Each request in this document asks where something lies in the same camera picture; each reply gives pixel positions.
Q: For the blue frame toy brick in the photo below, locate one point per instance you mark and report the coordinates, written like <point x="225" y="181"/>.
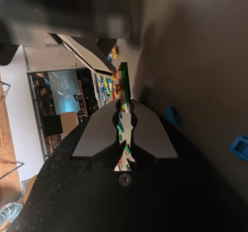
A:
<point x="239" y="147"/>

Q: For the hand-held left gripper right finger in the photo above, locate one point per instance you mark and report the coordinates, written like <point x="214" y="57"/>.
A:
<point x="153" y="136"/>

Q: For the green toy brick assembly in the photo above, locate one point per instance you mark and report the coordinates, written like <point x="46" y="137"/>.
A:
<point x="126" y="80"/>

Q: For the teal toy piece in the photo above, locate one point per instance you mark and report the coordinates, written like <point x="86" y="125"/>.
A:
<point x="120" y="127"/>

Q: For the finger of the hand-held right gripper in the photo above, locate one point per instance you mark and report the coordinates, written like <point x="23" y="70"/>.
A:
<point x="91" y="55"/>
<point x="85" y="66"/>

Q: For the large wooden chair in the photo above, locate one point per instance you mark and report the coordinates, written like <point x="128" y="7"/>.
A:
<point x="30" y="189"/>

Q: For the pile of colourful toy bricks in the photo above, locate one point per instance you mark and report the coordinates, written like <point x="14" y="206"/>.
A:
<point x="106" y="89"/>

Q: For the tan chair back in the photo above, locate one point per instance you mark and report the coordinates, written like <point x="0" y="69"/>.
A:
<point x="68" y="122"/>

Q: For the yellow and orange toy brick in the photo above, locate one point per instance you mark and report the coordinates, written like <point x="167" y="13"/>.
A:
<point x="115" y="52"/>

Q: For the grey desk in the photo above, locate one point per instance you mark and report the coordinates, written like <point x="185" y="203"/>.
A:
<point x="193" y="61"/>

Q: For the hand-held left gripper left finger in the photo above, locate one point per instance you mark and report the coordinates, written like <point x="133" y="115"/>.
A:
<point x="96" y="135"/>

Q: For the blue sloped toy brick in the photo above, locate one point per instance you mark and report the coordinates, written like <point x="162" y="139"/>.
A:
<point x="172" y="115"/>

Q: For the black panel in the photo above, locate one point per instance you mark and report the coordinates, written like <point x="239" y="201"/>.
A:
<point x="51" y="126"/>

